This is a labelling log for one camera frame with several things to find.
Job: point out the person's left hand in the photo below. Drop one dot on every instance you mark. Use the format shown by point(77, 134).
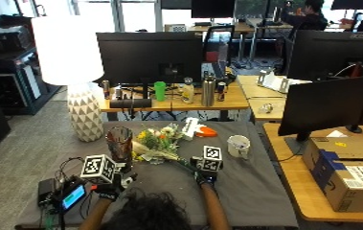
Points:
point(107, 191)

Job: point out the person's right hand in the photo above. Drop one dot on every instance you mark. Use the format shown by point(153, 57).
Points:
point(205, 177)

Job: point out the dark glass vase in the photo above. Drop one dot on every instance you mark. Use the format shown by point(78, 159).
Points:
point(119, 143)

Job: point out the flower bouquet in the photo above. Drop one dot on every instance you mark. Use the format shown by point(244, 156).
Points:
point(157, 140)

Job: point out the white marker cube on right glove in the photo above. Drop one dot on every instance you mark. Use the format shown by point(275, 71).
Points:
point(211, 158)

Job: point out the white marker cube on glove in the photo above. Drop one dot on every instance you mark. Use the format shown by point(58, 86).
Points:
point(211, 158)
point(97, 167)

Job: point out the white marker cube on left glove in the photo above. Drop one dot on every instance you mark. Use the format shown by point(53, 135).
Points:
point(97, 167)

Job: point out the white mug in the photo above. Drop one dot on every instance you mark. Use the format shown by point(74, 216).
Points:
point(237, 145)

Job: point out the grey tablecloth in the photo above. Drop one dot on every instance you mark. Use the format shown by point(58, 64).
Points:
point(239, 191)

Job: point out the small device with blue screen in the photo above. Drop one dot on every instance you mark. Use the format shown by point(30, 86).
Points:
point(73, 196)

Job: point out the black power box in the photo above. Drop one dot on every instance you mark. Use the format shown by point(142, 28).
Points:
point(45, 191)

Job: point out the clear bottle yellow liquid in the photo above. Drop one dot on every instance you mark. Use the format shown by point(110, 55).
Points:
point(187, 92)

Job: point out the steel water bottle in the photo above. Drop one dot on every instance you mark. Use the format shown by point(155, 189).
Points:
point(207, 91)

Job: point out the blue drink can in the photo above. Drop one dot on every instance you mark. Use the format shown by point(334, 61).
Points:
point(221, 92)

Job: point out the black speaker bar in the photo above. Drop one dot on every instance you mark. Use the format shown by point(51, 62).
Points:
point(129, 103)

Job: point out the crumpled foil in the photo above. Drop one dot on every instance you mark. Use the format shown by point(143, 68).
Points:
point(266, 108)

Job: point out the green plastic cup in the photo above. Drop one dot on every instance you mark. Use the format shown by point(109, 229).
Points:
point(159, 92)

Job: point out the wooden desk with rounded edge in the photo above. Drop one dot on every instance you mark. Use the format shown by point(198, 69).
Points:
point(295, 182)

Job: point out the light wooden desk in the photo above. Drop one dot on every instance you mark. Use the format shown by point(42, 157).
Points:
point(255, 92)

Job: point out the dark drink can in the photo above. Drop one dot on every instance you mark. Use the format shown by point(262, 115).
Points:
point(105, 90)

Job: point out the white plastic parts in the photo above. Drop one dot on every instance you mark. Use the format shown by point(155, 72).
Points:
point(276, 81)

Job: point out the white paper sheet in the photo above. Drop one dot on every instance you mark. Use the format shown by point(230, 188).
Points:
point(336, 134)

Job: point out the yellow sticky note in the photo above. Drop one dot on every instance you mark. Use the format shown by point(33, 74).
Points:
point(339, 144)

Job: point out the black monitor on stand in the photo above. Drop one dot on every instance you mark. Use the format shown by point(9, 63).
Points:
point(323, 105)

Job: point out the black computer monitor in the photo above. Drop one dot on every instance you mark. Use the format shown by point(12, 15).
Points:
point(146, 57)

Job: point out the cardboard box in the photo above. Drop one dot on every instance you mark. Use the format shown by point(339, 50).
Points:
point(350, 179)

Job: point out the black office chair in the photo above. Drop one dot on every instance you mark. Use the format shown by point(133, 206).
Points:
point(218, 41)

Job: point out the white table lamp patterned base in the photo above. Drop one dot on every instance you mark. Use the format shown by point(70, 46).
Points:
point(67, 54)

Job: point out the black equipment rack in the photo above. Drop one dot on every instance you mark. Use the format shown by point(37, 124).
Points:
point(6, 70)

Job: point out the large black monitor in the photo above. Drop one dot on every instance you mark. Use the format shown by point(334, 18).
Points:
point(334, 54)

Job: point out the distant black monitor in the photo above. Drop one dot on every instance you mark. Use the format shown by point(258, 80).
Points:
point(352, 4)
point(213, 8)

